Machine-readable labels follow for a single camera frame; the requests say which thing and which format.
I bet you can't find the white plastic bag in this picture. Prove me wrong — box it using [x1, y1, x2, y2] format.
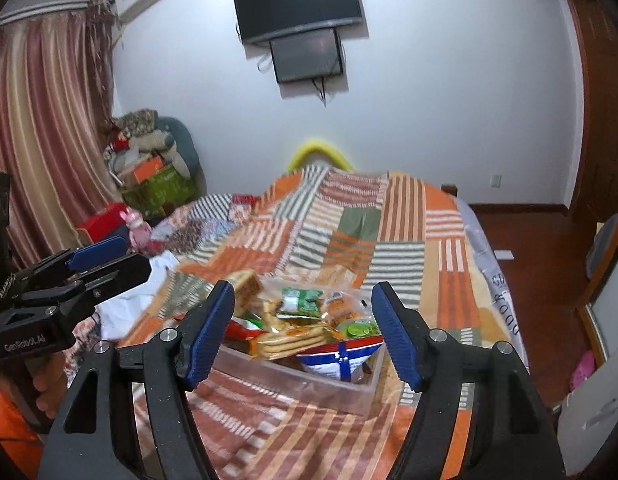
[96, 252, 178, 344]

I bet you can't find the pile of snack packets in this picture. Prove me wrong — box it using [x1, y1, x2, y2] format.
[249, 300, 340, 361]

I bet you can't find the pile of boxes and clothes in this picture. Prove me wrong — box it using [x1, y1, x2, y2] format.
[111, 108, 198, 182]

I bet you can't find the grey round object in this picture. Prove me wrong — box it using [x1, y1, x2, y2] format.
[586, 212, 618, 282]

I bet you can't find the red snack bag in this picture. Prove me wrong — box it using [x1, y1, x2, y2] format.
[224, 316, 270, 347]

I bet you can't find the green jelly cup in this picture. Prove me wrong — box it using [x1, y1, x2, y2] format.
[338, 317, 380, 342]

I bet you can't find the pink toy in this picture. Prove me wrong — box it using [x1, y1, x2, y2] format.
[120, 208, 155, 252]

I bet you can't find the small black wall monitor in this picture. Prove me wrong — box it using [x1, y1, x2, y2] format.
[268, 27, 345, 85]

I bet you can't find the red box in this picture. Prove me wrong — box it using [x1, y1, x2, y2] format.
[77, 203, 132, 246]

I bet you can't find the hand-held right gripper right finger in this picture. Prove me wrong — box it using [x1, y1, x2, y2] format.
[371, 281, 562, 480]

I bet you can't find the black wall television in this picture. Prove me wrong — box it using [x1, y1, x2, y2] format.
[232, 0, 365, 46]

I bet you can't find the brown wooden door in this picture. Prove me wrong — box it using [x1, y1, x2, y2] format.
[563, 0, 618, 227]

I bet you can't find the orange cardboard box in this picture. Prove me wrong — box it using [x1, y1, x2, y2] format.
[121, 155, 168, 187]

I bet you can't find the person's left hand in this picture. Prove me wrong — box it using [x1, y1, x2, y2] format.
[31, 355, 74, 422]

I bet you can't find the clear plastic container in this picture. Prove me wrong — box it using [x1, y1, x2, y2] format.
[209, 284, 388, 417]

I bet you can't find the white printed bedsheet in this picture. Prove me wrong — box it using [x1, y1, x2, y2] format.
[458, 197, 532, 377]

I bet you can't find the striped pink curtain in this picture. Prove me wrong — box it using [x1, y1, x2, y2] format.
[0, 0, 122, 272]

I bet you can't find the striped patchwork blanket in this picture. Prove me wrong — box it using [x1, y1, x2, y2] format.
[64, 165, 530, 480]

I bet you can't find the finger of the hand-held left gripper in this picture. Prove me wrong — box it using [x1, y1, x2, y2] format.
[64, 236, 129, 273]
[81, 253, 152, 307]

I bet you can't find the blue snack bag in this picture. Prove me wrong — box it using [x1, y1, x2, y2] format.
[295, 337, 386, 384]

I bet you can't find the clear gold-striped biscuit packet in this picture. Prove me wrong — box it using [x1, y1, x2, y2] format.
[228, 269, 264, 319]

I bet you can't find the clear packet of orange crackers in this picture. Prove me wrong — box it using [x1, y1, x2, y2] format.
[321, 290, 376, 327]

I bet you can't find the pink slipper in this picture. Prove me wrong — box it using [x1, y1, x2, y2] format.
[568, 349, 598, 392]

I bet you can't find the yellow curved object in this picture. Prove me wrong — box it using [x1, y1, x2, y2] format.
[287, 138, 358, 174]

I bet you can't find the white suitcase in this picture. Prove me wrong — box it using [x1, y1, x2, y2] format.
[556, 349, 618, 480]

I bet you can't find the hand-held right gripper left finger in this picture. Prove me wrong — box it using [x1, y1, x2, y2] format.
[36, 280, 236, 480]

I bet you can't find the green cardboard box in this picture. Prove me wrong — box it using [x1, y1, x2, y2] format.
[121, 165, 200, 217]

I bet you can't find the green snack packet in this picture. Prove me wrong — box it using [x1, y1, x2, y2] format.
[279, 286, 324, 320]

